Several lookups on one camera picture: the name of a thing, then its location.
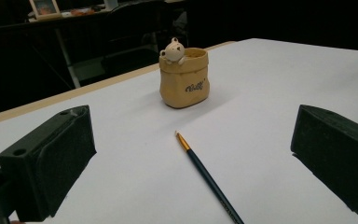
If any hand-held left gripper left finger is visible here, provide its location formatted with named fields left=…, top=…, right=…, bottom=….
left=0, top=105, right=98, bottom=223

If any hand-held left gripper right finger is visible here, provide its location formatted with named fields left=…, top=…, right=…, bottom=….
left=290, top=104, right=358, bottom=220

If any dark blue paintbrush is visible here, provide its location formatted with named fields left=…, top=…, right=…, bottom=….
left=174, top=130, right=245, bottom=224

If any tan bear pen holder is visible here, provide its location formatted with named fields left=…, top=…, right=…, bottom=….
left=158, top=36, right=211, bottom=109

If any dark background table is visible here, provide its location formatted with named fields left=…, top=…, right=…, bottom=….
left=0, top=7, right=157, bottom=119

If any black chair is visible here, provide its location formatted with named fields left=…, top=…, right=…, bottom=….
left=101, top=0, right=181, bottom=79

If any framed picture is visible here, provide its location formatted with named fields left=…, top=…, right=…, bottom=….
left=28, top=0, right=62, bottom=21

